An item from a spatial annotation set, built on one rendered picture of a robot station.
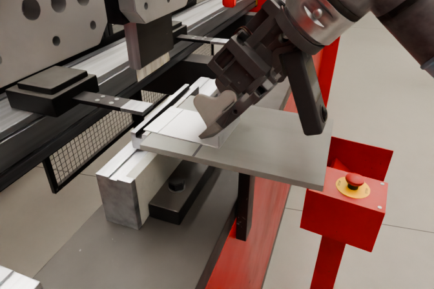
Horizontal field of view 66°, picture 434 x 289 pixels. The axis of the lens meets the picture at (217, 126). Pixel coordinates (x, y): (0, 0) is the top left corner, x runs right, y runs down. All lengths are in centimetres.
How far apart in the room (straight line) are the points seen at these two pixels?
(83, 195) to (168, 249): 153
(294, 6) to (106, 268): 41
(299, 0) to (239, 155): 22
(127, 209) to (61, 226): 138
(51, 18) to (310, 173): 34
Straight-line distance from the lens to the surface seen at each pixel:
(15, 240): 192
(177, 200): 54
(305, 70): 42
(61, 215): 195
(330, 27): 39
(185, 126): 54
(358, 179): 79
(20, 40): 30
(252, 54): 42
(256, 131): 53
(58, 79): 69
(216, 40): 95
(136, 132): 54
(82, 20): 34
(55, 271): 54
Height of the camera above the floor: 128
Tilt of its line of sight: 31 degrees down
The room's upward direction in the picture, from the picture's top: straight up
